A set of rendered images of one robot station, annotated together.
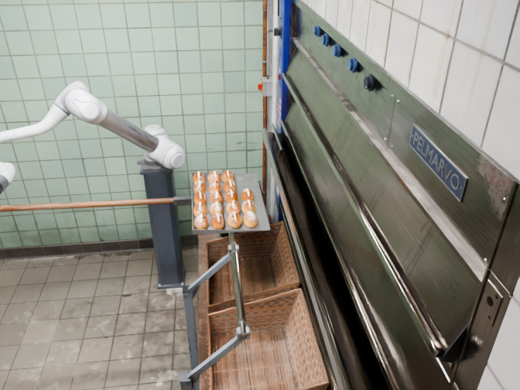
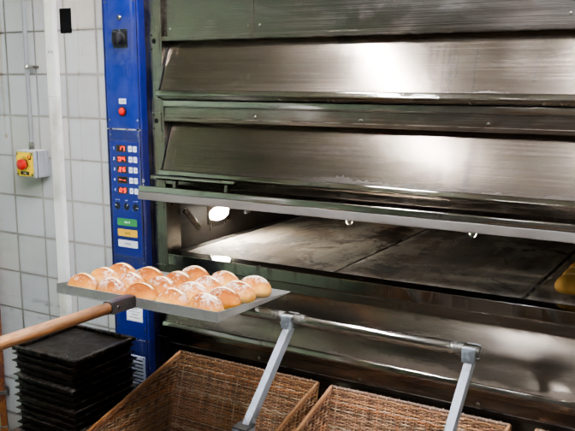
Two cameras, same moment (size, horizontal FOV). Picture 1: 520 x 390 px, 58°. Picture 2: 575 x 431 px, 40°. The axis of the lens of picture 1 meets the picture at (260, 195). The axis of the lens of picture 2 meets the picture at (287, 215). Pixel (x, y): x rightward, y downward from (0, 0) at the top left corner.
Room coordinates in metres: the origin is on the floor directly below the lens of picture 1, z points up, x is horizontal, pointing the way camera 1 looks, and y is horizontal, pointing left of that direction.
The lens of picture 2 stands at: (0.45, 1.68, 1.78)
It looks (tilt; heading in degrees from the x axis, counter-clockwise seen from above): 10 degrees down; 308
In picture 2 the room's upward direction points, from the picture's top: straight up
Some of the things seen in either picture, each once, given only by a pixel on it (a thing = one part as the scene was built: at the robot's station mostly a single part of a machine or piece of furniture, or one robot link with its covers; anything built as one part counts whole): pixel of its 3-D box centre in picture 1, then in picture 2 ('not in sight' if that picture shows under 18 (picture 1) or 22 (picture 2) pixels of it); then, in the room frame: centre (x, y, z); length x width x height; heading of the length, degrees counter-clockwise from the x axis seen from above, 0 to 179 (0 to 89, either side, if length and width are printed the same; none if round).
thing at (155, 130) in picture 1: (155, 141); not in sight; (2.76, 0.67, 1.17); 0.18 x 0.16 x 0.22; 37
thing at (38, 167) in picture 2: (267, 87); (32, 162); (2.98, -0.05, 1.46); 0.10 x 0.07 x 0.10; 7
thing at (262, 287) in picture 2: (250, 218); (254, 285); (1.83, 0.04, 1.20); 0.10 x 0.07 x 0.06; 11
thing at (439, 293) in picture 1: (339, 128); (422, 67); (1.49, -0.27, 1.80); 1.79 x 0.11 x 0.19; 7
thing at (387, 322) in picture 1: (333, 193); (419, 162); (1.49, -0.27, 1.54); 1.79 x 0.11 x 0.19; 7
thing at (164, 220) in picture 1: (165, 226); not in sight; (2.77, 0.68, 0.50); 0.21 x 0.21 x 1.00; 5
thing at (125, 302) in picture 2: (183, 200); (119, 304); (1.99, 0.39, 1.20); 0.09 x 0.04 x 0.03; 97
